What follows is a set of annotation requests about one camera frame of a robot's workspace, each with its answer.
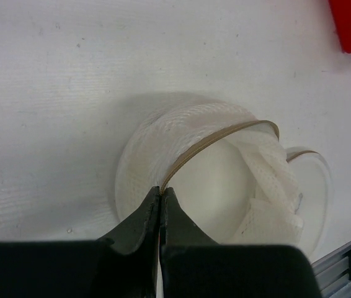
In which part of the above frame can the white mesh laundry bag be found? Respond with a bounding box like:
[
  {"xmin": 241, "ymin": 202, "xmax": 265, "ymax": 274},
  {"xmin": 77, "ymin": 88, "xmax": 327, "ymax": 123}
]
[{"xmin": 115, "ymin": 99, "xmax": 333, "ymax": 260}]

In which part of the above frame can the aluminium mounting rail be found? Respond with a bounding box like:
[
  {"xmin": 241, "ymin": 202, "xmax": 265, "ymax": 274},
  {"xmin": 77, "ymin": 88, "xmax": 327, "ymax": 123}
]
[{"xmin": 313, "ymin": 242, "xmax": 351, "ymax": 297}]

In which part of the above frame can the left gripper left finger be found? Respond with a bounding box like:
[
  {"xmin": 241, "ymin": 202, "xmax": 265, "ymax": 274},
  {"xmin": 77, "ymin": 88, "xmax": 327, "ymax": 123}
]
[{"xmin": 0, "ymin": 187, "xmax": 160, "ymax": 297}]

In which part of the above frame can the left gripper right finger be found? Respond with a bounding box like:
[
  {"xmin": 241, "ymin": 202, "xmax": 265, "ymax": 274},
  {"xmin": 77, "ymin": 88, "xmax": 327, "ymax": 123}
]
[{"xmin": 160, "ymin": 187, "xmax": 321, "ymax": 297}]

